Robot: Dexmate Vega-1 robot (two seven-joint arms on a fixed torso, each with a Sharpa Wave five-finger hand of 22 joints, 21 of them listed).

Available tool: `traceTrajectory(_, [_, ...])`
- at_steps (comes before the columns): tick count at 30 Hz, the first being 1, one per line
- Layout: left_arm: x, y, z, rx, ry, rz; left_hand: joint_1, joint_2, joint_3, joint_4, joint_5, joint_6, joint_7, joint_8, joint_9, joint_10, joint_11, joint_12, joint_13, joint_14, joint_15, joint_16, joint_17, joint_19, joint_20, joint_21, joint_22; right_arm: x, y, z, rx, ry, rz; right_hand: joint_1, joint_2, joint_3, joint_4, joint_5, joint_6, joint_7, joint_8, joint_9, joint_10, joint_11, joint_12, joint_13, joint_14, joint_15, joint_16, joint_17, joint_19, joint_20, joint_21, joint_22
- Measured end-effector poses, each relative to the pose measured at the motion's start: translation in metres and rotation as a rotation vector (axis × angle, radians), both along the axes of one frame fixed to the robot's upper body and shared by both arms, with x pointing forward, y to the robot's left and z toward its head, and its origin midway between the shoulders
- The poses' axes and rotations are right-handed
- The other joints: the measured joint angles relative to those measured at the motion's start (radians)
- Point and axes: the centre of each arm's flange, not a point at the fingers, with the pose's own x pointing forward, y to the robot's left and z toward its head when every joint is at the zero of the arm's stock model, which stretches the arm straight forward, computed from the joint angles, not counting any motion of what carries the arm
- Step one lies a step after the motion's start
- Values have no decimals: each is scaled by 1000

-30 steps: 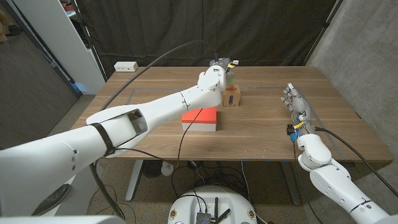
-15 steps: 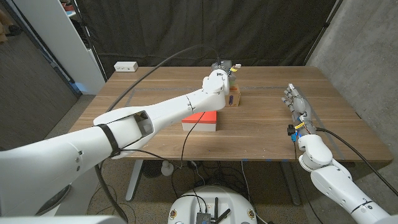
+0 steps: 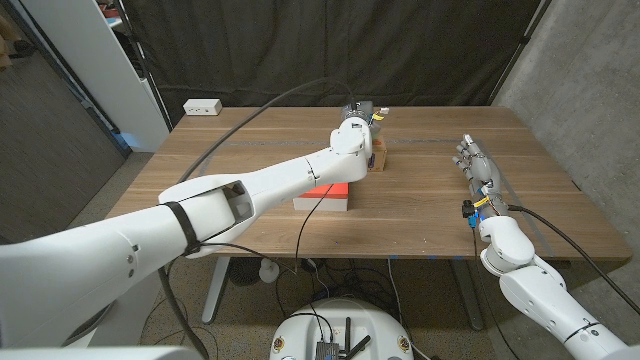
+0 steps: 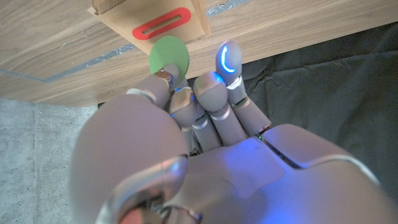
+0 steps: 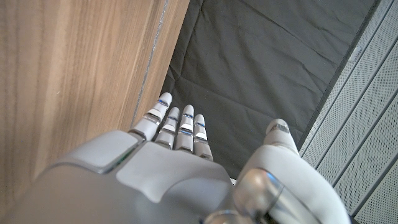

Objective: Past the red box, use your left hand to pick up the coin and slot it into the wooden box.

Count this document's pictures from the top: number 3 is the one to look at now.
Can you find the red box with white base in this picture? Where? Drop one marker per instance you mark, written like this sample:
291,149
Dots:
330,200

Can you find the grey table leg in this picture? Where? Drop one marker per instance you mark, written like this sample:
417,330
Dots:
467,295

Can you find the white cabinet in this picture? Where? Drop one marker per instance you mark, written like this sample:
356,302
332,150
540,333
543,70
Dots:
100,65

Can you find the white power outlet box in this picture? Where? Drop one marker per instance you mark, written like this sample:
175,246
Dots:
202,106

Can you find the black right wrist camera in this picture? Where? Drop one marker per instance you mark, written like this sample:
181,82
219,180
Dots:
467,209

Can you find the wooden box with slots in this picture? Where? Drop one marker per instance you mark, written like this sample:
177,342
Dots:
380,157

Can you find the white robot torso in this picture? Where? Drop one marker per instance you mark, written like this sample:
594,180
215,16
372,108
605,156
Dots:
300,330

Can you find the black radio with antennas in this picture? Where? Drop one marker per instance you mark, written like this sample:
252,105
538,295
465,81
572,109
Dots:
327,350

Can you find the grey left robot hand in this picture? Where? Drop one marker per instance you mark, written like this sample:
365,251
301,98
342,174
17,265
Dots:
360,110

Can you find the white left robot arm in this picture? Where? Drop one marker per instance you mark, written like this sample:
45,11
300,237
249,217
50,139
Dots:
150,240

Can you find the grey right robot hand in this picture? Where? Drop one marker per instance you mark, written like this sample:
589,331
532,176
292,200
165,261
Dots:
480,170

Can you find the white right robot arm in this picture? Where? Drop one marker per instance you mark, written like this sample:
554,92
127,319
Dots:
545,295

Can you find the small white fan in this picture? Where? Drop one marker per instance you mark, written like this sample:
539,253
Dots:
269,271

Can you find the black backdrop curtain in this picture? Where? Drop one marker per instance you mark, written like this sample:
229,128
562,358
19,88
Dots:
425,50

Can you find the black backdrop stand pole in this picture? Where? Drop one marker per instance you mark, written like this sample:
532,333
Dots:
520,50
145,65

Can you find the white table leg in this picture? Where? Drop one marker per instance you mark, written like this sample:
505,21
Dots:
216,290

